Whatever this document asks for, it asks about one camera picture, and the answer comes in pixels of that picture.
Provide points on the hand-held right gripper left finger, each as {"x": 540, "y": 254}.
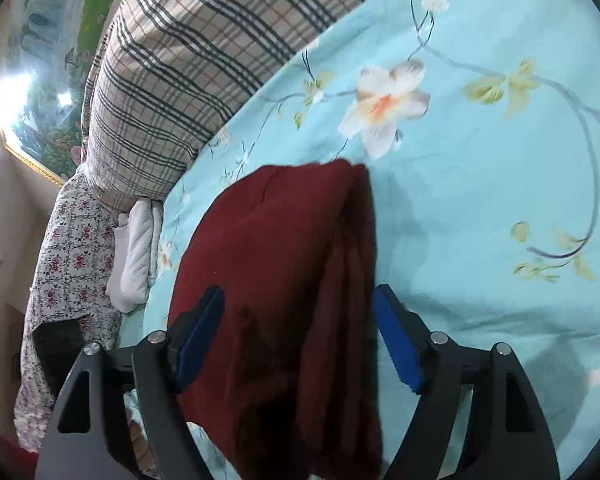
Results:
{"x": 200, "y": 342}

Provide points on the plaid beige pillow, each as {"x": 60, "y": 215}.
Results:
{"x": 190, "y": 75}

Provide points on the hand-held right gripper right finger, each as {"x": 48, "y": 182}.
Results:
{"x": 397, "y": 347}

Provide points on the framed landscape painting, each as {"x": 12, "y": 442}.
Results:
{"x": 40, "y": 70}

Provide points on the dark cloth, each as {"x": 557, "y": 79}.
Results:
{"x": 57, "y": 345}

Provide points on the dark red knit sweater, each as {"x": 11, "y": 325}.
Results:
{"x": 280, "y": 260}

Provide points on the light blue floral bedsheet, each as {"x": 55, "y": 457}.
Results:
{"x": 480, "y": 185}

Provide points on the white textured cloth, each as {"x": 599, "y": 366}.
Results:
{"x": 137, "y": 255}

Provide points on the white pink floral quilt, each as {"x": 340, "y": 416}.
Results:
{"x": 75, "y": 260}

